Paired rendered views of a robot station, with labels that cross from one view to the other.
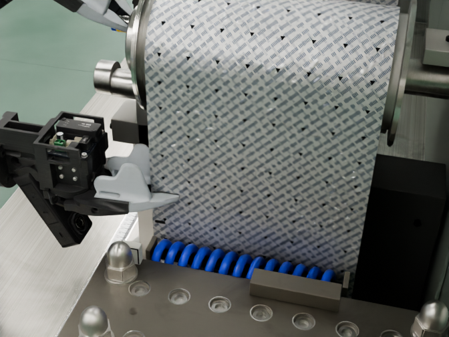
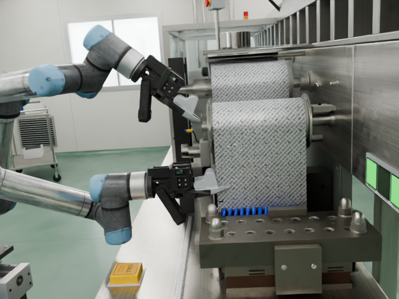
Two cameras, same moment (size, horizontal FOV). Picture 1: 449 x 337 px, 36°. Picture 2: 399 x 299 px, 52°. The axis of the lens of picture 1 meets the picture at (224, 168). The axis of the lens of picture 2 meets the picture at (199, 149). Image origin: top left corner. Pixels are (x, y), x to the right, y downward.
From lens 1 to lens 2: 0.52 m
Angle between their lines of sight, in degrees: 25
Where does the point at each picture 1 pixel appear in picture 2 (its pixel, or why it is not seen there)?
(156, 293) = (231, 222)
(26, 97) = (60, 257)
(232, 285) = (260, 216)
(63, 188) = (181, 189)
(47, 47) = (66, 231)
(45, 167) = (174, 180)
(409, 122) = not seen: hidden behind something
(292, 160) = (274, 157)
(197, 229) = (237, 200)
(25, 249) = (145, 247)
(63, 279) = (170, 253)
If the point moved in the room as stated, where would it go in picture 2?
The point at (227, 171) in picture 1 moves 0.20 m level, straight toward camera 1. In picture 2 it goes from (249, 168) to (277, 191)
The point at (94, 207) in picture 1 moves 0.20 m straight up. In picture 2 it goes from (197, 193) to (191, 115)
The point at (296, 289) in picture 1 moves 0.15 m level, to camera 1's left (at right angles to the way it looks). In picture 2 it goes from (288, 209) to (230, 216)
